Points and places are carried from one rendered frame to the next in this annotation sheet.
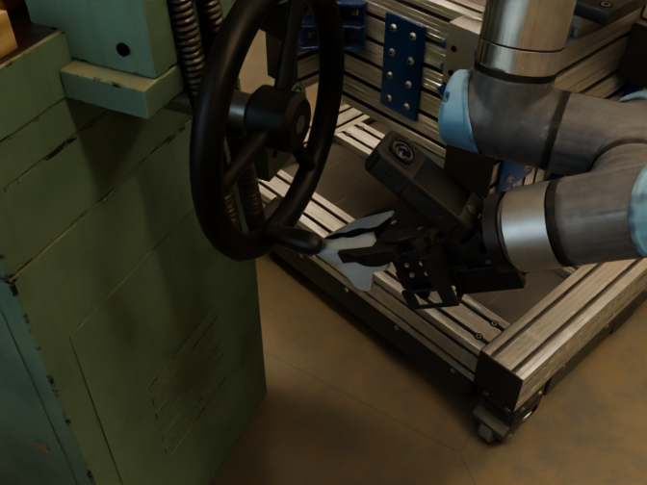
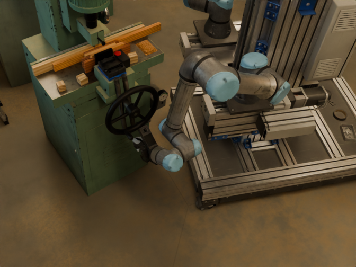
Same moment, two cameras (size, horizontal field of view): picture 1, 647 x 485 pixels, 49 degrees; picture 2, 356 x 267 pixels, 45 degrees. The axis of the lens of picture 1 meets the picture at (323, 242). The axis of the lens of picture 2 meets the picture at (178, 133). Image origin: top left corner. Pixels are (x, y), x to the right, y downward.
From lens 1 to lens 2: 144 cm
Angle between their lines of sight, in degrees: 19
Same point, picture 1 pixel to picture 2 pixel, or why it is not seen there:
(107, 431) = (88, 154)
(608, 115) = (180, 141)
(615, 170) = (167, 152)
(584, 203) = (160, 155)
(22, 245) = (79, 114)
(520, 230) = (152, 154)
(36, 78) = (89, 88)
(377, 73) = not seen: hidden behind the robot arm
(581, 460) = (220, 225)
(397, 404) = (181, 185)
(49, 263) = (83, 118)
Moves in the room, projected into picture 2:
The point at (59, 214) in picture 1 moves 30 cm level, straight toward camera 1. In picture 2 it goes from (88, 110) to (75, 160)
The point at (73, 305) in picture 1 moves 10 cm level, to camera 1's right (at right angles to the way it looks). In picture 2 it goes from (87, 126) to (104, 135)
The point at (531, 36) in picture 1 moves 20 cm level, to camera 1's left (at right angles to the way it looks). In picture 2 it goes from (171, 121) to (132, 102)
